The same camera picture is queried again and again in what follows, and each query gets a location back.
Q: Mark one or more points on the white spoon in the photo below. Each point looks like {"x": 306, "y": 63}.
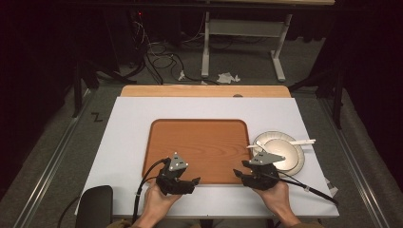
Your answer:
{"x": 258, "y": 146}

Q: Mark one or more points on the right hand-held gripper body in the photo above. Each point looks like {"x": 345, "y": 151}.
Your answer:
{"x": 261, "y": 179}

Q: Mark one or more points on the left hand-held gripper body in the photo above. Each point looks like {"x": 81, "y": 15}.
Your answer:
{"x": 172, "y": 185}

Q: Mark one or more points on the person's left hand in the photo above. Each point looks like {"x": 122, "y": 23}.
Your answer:
{"x": 155, "y": 201}

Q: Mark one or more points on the black chair back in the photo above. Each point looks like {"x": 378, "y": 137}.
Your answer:
{"x": 95, "y": 205}

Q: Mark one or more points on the white stick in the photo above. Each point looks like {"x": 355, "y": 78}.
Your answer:
{"x": 304, "y": 142}

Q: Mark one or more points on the metal floor rail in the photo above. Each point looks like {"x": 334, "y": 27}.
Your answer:
{"x": 47, "y": 171}
{"x": 355, "y": 164}

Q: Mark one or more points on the white table cover board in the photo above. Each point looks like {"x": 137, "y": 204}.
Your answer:
{"x": 126, "y": 142}

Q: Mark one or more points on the white tape tag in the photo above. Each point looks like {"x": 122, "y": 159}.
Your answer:
{"x": 331, "y": 188}

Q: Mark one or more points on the person's right hand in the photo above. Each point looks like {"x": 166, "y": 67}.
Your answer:
{"x": 277, "y": 198}

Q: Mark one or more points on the wooden table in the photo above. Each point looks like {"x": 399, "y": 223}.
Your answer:
{"x": 190, "y": 91}

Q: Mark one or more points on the large white plate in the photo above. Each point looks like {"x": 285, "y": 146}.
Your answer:
{"x": 269, "y": 136}

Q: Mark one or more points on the small white paper scrap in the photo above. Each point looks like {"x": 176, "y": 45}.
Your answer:
{"x": 181, "y": 76}

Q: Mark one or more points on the crumpled white paper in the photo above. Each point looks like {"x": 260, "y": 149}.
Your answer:
{"x": 227, "y": 78}

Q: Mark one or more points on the white metal desk frame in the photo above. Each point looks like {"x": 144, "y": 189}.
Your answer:
{"x": 244, "y": 28}

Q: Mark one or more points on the brown wooden tray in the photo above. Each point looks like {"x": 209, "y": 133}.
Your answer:
{"x": 202, "y": 148}

